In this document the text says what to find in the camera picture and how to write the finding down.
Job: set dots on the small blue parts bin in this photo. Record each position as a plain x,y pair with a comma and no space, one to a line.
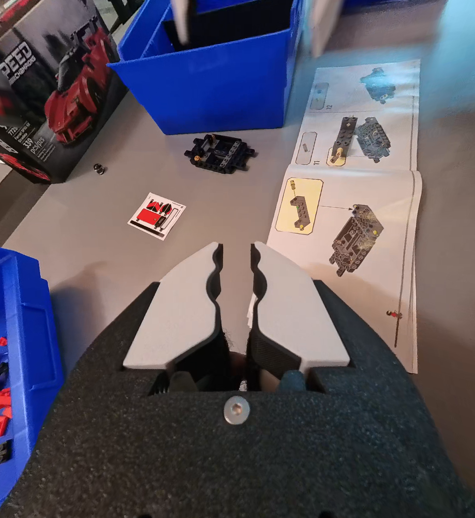
26,323

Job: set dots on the small metal lego part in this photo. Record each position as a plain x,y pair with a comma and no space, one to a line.
99,168

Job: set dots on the large blue plastic bin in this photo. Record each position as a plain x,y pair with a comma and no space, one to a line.
221,89

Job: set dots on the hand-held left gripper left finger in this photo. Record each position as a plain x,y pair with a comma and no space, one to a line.
168,315

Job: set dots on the lego instruction booklet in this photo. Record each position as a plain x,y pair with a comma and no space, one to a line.
363,283

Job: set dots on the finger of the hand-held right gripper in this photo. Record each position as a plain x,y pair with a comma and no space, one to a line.
182,18
324,24

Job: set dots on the black lego set box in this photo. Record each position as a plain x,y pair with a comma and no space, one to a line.
79,81

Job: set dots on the red and white sticker sheet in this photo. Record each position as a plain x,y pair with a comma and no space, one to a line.
156,216

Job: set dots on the black lego chassis assembly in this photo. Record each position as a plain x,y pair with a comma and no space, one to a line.
221,160

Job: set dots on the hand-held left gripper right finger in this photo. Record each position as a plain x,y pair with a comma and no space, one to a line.
298,319

